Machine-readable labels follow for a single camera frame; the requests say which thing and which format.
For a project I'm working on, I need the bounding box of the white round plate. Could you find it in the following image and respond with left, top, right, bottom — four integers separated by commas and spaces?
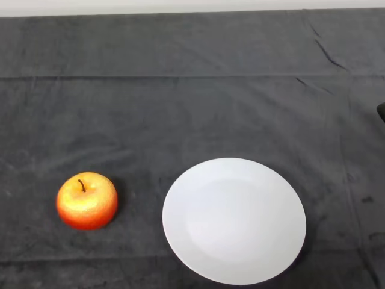
162, 157, 307, 286

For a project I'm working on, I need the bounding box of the red yellow apple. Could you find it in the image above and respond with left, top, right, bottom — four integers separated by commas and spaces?
55, 172, 119, 231

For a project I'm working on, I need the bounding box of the black table cloth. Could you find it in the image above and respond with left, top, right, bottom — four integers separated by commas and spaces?
0, 8, 385, 289

